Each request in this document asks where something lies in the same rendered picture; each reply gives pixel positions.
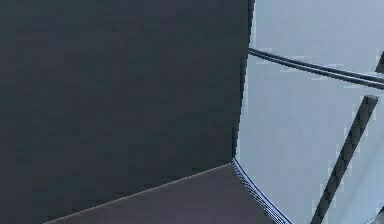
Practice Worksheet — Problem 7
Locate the pale grey fridge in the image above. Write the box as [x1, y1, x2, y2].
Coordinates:
[231, 0, 384, 224]

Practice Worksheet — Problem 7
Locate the black fridge handle bar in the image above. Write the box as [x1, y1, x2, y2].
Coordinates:
[309, 94, 380, 224]
[374, 49, 384, 75]

